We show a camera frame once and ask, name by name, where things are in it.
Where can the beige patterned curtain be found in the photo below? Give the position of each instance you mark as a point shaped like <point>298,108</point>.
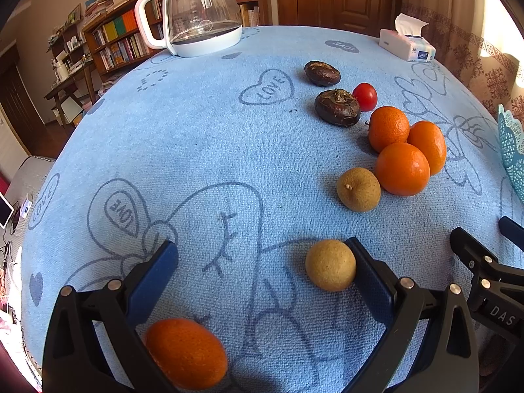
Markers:
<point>480,44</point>

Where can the dark water chestnut far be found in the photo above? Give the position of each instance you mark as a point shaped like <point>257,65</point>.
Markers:
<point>321,73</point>

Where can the tan longan fruit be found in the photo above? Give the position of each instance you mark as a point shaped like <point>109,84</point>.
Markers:
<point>359,190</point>
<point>331,265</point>

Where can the light blue lattice basket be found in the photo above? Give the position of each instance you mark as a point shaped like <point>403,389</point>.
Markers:
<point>511,139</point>

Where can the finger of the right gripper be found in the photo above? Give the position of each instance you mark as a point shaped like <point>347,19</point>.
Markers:
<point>496,296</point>
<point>512,231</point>

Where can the orange mandarin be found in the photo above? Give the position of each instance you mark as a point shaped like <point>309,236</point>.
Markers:
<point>387,125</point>
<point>188,354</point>
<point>428,138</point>
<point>402,169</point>

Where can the wooden bookshelf with books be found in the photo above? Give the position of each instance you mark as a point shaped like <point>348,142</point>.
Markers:
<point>113,37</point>

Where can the white tissue box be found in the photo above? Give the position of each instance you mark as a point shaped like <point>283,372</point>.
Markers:
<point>406,41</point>

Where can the blue patterned tablecloth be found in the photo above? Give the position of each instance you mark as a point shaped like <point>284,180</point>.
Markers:
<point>225,156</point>

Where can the dark water chestnut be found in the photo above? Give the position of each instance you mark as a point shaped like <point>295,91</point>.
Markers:
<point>338,107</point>
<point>321,73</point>

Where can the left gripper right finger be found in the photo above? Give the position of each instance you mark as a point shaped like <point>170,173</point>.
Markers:
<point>447,358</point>

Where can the red cherry tomato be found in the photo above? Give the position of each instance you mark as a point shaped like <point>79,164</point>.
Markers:
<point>366,96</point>

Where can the dark water chestnut near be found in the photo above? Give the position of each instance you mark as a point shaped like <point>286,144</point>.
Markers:
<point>338,107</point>

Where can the wooden side desk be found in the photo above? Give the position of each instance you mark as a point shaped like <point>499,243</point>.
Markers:
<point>66,89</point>

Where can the glass kettle white handle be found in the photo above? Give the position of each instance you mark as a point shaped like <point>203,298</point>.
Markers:
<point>193,28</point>

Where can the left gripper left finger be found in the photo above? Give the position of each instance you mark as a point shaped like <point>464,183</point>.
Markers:
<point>73,358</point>

